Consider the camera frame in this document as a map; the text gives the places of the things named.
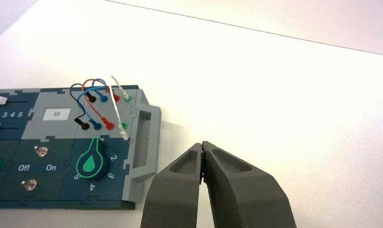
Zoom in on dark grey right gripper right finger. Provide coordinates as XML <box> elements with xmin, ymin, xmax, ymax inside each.
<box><xmin>201</xmin><ymin>141</ymin><xmax>297</xmax><ymax>228</ymax></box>

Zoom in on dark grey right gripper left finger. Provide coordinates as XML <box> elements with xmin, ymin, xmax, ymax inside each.
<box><xmin>140</xmin><ymin>143</ymin><xmax>204</xmax><ymax>228</ymax></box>

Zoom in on green marked rotary knob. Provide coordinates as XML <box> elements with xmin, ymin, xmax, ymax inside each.
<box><xmin>76</xmin><ymin>137</ymin><xmax>110</xmax><ymax>181</ymax></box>

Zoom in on blue grey task box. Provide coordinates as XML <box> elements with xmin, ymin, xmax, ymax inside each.
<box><xmin>0</xmin><ymin>84</ymin><xmax>162</xmax><ymax>211</ymax></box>

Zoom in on white number label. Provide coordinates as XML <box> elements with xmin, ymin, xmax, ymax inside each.
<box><xmin>42</xmin><ymin>108</ymin><xmax>71</xmax><ymax>121</ymax></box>

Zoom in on white jumper cable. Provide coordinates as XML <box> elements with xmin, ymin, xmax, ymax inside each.
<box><xmin>111</xmin><ymin>75</ymin><xmax>130</xmax><ymax>141</ymax></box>

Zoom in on red jumper cable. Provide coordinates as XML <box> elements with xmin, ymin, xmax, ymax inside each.
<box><xmin>81</xmin><ymin>78</ymin><xmax>121</xmax><ymax>131</ymax></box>

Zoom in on blue jumper cable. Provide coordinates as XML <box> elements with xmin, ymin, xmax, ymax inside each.
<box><xmin>77</xmin><ymin>78</ymin><xmax>109</xmax><ymax>131</ymax></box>

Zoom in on black jumper cable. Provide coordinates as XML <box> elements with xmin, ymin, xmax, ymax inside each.
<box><xmin>69</xmin><ymin>83</ymin><xmax>97</xmax><ymax>131</ymax></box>

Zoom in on metal toggle switch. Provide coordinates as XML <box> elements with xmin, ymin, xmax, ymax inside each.
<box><xmin>21</xmin><ymin>179</ymin><xmax>38</xmax><ymax>191</ymax></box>
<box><xmin>34</xmin><ymin>145</ymin><xmax>49</xmax><ymax>158</ymax></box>

